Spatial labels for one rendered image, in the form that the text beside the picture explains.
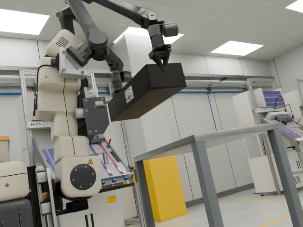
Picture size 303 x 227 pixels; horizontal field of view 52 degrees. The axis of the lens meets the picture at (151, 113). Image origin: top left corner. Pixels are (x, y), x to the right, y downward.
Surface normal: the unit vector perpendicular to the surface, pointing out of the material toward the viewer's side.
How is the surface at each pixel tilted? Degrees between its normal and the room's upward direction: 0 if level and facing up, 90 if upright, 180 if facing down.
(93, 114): 90
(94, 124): 90
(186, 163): 90
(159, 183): 90
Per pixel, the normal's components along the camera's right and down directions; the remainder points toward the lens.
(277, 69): -0.80, 0.04
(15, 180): 0.41, -0.26
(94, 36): 0.07, -0.54
